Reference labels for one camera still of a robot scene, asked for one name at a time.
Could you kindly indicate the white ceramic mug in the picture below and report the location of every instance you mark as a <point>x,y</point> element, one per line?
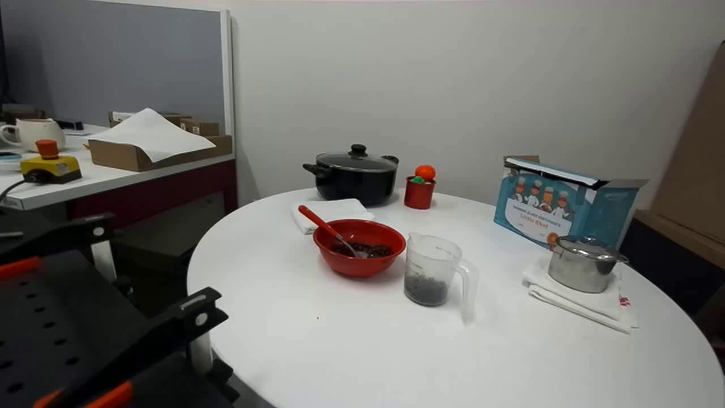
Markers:
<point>38,132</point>

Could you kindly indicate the black orange metal stand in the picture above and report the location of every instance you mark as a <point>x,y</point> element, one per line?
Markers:
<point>70,326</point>

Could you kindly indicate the yellow emergency stop button box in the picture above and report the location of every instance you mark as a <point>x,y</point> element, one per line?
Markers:
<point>51,168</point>

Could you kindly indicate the red plastic bowl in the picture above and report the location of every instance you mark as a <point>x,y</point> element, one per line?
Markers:
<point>341,262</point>

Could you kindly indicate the black cooking pot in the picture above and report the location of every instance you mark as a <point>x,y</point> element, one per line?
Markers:
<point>354,184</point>

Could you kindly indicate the large brown cardboard panel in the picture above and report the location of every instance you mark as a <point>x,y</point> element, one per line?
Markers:
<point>698,167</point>

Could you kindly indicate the flat brown cardboard tray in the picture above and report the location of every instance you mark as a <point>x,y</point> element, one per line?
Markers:
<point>120,154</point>

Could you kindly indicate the white desk with red front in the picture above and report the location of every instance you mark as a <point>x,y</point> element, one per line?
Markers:
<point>106,182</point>

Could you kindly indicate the white cloth with red tag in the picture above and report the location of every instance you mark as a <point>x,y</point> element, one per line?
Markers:
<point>597,307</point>

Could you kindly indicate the small steel pot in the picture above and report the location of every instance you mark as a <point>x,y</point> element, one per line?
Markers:
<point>579,268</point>

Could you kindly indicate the blue printed cardboard box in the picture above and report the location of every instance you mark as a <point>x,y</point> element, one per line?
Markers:
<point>552,208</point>

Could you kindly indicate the black pot lid with knob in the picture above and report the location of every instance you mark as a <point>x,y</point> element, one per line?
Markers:
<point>357,160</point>

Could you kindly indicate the orange toy ball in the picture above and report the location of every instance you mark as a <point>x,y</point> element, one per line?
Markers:
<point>426,174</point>

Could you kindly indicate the clear plastic measuring jug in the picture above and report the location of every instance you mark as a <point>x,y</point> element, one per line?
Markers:
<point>426,275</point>

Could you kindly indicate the small red cup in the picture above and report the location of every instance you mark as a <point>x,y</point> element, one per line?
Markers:
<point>417,196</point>

